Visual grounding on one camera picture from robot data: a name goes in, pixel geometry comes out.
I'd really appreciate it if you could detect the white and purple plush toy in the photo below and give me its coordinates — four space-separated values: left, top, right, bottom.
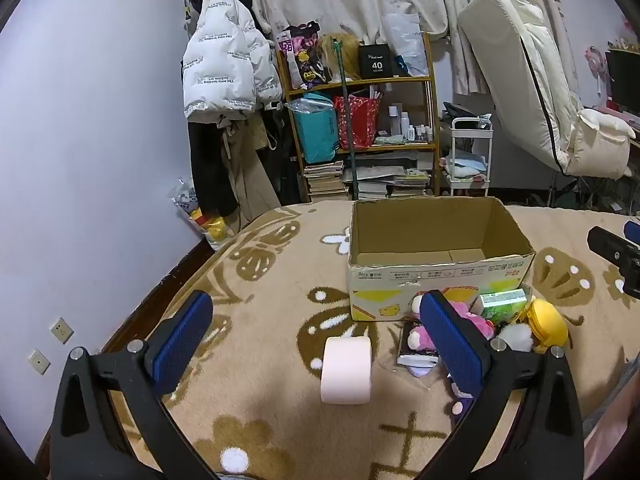
447 322 536 417

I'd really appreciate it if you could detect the yellow plush toy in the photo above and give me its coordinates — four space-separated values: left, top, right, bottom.
520 297 571 354

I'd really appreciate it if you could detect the plastic bag with yellow items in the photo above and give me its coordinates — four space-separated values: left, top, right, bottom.
170 177 229 251

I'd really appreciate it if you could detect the cardboard box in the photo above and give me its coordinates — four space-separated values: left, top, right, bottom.
347 196 537 323

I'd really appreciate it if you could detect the pile of magazines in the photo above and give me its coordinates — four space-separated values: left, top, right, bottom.
350 166 432 202

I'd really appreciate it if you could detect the green white carton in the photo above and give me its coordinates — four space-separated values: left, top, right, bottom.
472 287 532 323

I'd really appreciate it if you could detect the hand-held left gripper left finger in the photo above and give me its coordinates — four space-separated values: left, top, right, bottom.
48 290 221 480

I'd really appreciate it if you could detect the white puffer jacket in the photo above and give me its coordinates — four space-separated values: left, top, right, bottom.
181 0 283 123

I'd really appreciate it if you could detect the pink fan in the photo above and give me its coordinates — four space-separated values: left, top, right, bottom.
585 45 609 97

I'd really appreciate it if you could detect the wooden shelf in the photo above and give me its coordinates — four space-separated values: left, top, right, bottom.
276 32 442 204

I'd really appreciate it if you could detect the teal bag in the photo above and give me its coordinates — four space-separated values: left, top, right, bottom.
291 92 340 163

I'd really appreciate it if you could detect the black monitor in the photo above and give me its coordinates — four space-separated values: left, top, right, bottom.
605 49 640 116

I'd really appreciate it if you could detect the blonde wig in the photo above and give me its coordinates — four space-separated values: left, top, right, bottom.
320 33 362 82

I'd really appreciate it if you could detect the white trolley cart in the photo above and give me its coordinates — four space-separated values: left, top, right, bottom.
442 116 494 197

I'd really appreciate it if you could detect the stack of books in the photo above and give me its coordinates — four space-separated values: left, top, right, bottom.
302 160 349 204

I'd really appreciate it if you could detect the black hanging coat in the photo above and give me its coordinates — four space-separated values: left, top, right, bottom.
187 117 239 219

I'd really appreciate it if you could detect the person's pink clothing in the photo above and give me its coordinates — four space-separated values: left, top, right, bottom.
582 355 640 480

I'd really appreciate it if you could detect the black box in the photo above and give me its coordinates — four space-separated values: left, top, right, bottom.
357 44 398 80

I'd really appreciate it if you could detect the red gift bag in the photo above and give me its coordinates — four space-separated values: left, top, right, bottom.
334 91 382 151

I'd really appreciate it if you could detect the green pole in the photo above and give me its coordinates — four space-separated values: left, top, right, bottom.
330 35 358 202

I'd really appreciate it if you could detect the pink toilet paper roll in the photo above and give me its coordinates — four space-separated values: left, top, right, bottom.
320 336 373 406

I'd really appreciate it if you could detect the clear plastic bag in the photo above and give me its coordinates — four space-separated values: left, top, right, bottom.
382 12 430 77

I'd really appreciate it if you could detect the white wall socket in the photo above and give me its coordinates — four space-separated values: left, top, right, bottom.
49 317 75 345
27 349 52 376

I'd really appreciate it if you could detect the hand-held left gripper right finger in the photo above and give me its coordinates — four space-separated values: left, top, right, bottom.
416 289 586 480

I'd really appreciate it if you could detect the pink plush bear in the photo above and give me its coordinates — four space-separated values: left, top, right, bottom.
406 296 497 361

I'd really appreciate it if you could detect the row of toiletry bottles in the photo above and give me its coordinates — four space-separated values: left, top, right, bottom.
387 104 436 144

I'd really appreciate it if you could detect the cream folded mattress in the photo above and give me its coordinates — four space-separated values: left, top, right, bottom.
457 0 635 179

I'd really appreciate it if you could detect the pink and black printed bag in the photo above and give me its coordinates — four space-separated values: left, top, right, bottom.
277 22 332 89

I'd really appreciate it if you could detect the beige hanging coat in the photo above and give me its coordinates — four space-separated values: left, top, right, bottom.
220 110 283 232

